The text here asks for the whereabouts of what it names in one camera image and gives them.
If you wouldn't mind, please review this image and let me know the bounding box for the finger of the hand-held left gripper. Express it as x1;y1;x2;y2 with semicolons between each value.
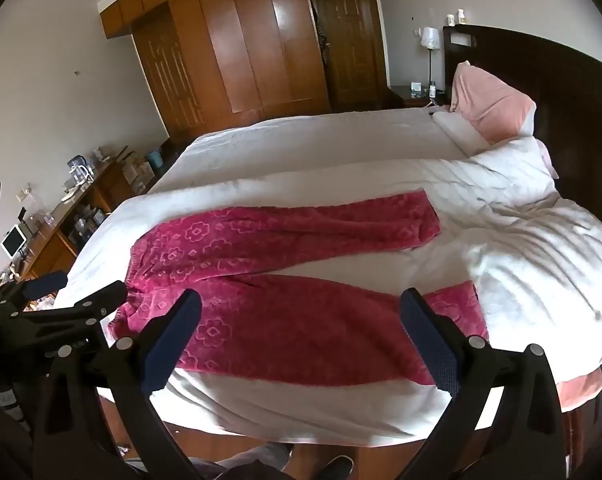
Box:
0;270;70;312
8;280;129;343

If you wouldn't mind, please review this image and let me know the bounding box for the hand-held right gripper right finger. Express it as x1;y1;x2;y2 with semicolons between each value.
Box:
400;287;566;480

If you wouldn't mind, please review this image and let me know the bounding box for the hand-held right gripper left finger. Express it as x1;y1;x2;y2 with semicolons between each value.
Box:
31;289;204;480

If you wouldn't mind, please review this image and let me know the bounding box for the crimson fuzzy blanket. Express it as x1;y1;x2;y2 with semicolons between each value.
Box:
108;189;489;386

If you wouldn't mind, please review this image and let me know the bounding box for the small white screen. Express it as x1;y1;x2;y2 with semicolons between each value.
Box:
1;224;28;259

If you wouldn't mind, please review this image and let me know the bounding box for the wooden desk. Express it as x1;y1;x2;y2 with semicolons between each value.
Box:
0;159;134;283

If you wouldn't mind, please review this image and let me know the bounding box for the electric kettle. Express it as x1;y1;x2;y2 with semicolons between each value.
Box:
67;156;92;184

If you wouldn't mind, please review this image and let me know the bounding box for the white box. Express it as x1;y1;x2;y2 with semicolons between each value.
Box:
123;157;155;187

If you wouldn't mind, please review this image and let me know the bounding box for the person's grey shoe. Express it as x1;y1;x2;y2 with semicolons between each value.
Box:
220;441;295;480

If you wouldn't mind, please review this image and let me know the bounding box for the white crumpled duvet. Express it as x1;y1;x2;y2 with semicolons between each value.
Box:
461;135;602;391

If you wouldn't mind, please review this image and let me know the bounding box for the person's black shoe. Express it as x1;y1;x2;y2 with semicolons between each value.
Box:
320;455;354;480

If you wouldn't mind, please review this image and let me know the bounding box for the pink bed sheet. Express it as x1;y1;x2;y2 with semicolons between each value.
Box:
555;367;602;412

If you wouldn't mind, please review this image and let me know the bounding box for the white pillow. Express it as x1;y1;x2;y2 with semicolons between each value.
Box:
433;110;492;157

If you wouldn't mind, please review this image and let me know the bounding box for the white bed sheet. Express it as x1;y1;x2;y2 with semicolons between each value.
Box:
56;107;602;448

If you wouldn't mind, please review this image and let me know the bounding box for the pink pillow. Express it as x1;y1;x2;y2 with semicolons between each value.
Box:
449;60;538;143

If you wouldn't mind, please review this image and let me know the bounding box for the dark wooden nightstand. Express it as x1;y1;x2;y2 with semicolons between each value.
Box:
390;84;452;109

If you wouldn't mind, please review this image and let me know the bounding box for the brown wooden wardrobe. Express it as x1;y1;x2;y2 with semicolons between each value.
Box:
100;0;332;142

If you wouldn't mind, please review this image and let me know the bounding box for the dark wooden headboard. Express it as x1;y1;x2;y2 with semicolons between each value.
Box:
443;25;602;241

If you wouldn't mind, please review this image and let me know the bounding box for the white table lamp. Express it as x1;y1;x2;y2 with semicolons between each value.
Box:
420;27;442;87

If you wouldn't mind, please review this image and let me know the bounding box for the brown wooden door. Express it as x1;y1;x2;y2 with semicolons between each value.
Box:
307;0;388;112

